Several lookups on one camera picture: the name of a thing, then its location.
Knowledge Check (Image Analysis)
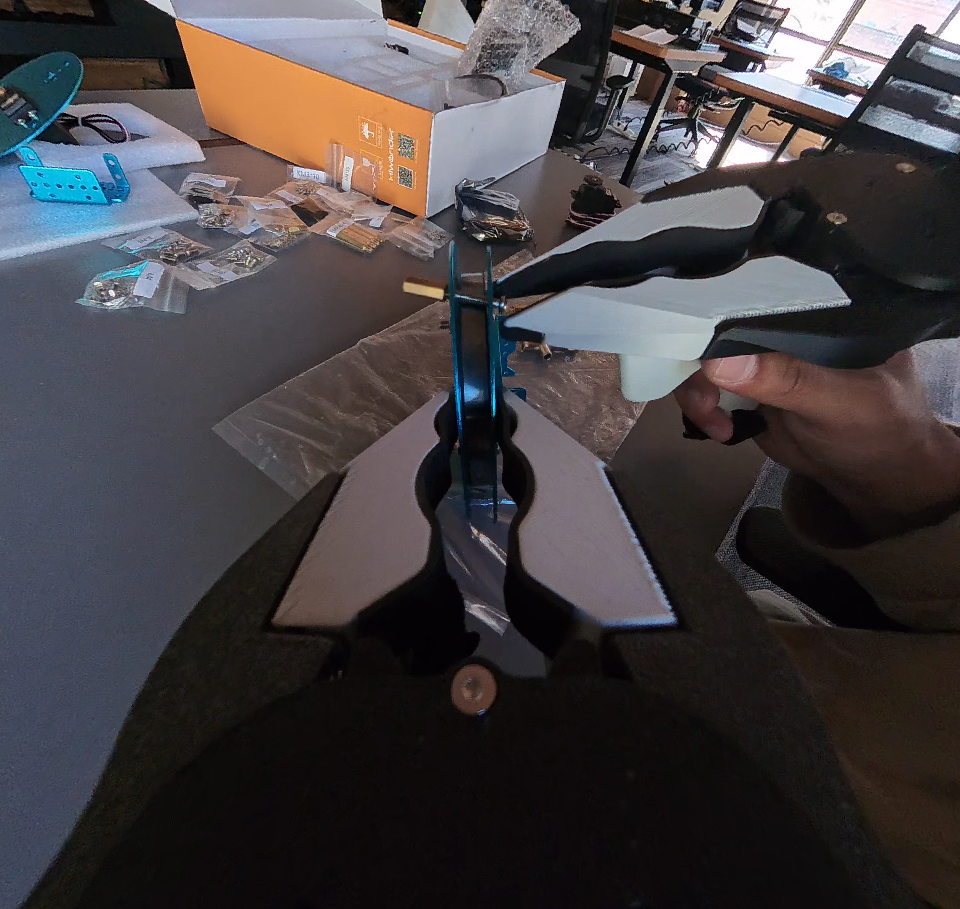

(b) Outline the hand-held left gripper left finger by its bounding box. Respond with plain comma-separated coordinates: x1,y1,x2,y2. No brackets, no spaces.
270,391,460,629

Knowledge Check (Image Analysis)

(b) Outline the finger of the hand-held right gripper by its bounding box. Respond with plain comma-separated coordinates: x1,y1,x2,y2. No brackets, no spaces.
489,186,769,301
498,255,854,404

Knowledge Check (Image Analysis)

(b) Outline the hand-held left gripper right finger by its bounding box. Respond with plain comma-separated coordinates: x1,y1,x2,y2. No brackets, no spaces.
501,399,680,629

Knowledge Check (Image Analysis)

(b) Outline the blue round turntable assembly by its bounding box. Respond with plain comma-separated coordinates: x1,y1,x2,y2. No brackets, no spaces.
447,241,530,524

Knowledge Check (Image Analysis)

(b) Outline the person's right forearm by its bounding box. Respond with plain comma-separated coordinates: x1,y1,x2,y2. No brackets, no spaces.
780,466,960,633

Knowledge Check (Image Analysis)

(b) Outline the wooden office desk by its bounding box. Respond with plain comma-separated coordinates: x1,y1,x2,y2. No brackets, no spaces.
611,26,730,189
705,69,862,168

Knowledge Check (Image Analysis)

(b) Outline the person's right hand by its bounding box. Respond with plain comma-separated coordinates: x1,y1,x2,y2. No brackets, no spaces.
672,350,960,543

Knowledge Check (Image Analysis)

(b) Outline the black servo motor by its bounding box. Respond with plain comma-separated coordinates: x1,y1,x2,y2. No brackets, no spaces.
567,176,625,233

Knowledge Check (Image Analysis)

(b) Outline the clear plastic bag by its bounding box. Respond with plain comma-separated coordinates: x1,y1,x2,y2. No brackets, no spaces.
213,249,648,636

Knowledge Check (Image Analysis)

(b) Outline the black slatted chair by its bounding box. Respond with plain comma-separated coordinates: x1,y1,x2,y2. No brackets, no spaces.
825,24,960,159

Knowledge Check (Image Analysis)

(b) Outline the shiny foil bag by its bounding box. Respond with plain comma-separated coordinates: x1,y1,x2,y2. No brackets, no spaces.
455,177,535,244

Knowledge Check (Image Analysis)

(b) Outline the black mesh chair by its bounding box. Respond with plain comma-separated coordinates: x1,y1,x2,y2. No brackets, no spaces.
721,0,793,51

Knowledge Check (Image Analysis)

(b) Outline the black office chair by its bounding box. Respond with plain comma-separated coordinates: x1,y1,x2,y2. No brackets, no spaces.
521,0,633,151

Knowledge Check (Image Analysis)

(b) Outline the bubble wrap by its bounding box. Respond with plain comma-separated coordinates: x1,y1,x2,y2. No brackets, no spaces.
457,0,582,96

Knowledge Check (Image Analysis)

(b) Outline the white foam piece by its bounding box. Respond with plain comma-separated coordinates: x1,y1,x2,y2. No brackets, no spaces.
426,0,479,46

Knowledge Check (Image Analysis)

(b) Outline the pile of small hardware bags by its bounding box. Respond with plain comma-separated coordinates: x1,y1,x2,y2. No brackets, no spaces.
75,142,455,315

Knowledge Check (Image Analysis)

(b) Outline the orange white cardboard box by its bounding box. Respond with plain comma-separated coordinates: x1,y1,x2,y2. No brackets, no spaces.
56,0,567,219

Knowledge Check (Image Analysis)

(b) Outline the white foam sheet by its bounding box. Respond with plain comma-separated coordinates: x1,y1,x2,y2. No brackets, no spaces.
0,102,207,261

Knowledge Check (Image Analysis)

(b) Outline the teal oval plate with servo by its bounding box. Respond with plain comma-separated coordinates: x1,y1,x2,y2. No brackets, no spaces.
0,51,85,158

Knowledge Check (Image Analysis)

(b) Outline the black coiled cable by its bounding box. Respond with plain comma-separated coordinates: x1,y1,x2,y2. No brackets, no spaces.
442,72,519,111

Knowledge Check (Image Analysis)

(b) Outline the wide blue U bracket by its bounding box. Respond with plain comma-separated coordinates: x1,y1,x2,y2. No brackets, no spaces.
18,147,133,207

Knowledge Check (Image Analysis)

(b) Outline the red white servo cable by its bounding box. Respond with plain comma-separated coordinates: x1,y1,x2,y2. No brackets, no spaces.
56,112,145,147

